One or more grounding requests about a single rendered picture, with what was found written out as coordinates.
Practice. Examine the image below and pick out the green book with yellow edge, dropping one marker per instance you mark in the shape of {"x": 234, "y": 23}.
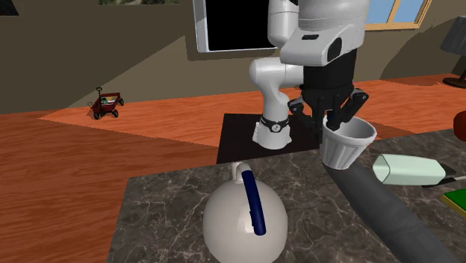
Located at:
{"x": 457, "y": 202}

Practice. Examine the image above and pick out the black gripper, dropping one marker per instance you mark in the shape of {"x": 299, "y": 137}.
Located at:
{"x": 327, "y": 78}

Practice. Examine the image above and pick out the red toy wagon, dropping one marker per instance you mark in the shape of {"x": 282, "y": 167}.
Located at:
{"x": 105, "y": 105}

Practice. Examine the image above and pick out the white ribbed cup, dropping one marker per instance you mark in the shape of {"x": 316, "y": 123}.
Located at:
{"x": 344, "y": 151}

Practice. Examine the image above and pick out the window with wooden frame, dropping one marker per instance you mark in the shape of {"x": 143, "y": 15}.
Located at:
{"x": 395, "y": 12}

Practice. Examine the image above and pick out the lamp with dark shade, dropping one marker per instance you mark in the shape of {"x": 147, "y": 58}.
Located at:
{"x": 455, "y": 40}

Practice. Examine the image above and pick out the black robot stand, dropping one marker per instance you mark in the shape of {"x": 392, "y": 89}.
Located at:
{"x": 236, "y": 140}

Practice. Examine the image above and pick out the black screen with white frame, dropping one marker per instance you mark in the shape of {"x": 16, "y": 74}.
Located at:
{"x": 236, "y": 25}

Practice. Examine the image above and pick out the dark red round thing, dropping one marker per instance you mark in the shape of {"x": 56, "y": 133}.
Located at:
{"x": 461, "y": 125}

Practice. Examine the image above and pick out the pale green rounded box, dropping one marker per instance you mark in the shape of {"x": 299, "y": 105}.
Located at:
{"x": 411, "y": 169}

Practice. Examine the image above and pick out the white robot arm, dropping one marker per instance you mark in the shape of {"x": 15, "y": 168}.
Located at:
{"x": 275, "y": 76}

